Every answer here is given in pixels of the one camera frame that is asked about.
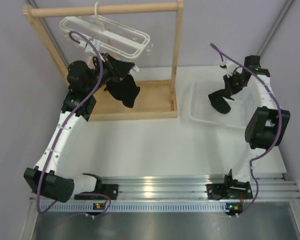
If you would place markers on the aluminium mounting rail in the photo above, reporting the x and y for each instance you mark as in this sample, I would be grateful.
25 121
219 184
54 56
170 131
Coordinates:
176 194

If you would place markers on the white plastic clip hanger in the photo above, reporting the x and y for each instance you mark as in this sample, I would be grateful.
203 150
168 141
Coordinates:
128 43

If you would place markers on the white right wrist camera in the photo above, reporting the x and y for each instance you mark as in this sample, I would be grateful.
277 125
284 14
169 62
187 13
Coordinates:
229 67

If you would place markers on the wooden drying rack frame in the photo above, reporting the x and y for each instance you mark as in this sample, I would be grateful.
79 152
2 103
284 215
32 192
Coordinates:
157 99

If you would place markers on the black striped sock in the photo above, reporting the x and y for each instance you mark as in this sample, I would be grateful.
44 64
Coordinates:
115 90

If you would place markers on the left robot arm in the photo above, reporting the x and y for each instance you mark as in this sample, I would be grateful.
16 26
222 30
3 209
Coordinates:
45 178

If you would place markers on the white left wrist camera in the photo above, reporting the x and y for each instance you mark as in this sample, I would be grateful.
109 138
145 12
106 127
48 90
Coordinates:
91 46

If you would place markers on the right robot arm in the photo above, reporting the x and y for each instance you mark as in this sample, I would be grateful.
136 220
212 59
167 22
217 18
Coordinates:
264 131

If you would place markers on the white plastic basket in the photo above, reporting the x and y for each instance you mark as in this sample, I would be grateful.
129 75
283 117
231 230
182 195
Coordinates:
208 108

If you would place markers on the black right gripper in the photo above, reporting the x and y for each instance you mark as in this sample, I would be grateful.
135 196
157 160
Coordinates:
228 86

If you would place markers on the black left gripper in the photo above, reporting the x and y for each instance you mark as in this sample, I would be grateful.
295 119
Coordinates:
120 68

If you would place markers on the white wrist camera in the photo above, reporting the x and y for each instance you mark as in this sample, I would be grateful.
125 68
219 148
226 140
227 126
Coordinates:
229 67
91 46

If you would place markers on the pink sock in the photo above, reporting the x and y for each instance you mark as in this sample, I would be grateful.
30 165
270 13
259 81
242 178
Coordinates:
89 59

